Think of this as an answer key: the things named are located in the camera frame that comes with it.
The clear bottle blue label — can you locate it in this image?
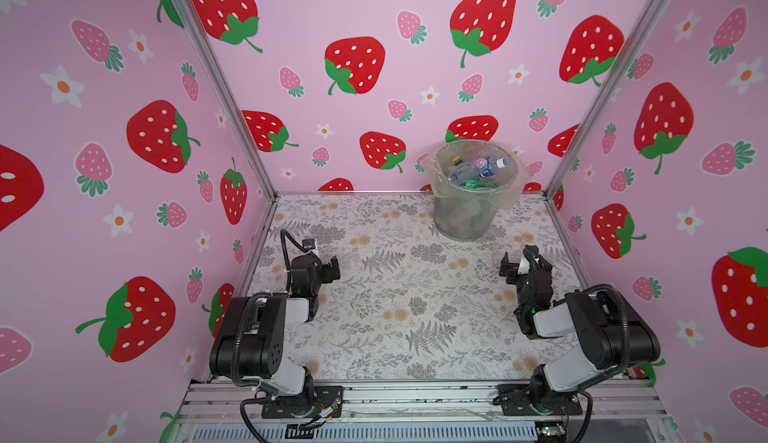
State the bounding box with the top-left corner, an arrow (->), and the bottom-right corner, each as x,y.
479,157 -> 508,178

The clear bottle white cap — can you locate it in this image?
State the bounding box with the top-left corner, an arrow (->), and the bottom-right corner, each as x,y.
447,158 -> 484,185

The green bottle yellow cap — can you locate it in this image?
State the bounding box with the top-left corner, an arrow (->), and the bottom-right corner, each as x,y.
463,178 -> 499,189

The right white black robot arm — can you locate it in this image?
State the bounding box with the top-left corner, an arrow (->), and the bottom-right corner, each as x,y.
493,245 -> 661,416

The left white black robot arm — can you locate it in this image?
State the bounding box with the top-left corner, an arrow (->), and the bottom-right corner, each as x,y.
209,253 -> 343,421

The translucent grey waste bin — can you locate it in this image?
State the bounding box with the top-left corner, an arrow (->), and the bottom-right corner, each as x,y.
424,139 -> 531,241

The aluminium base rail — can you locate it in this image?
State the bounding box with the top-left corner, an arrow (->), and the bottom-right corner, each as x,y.
169,379 -> 682,442

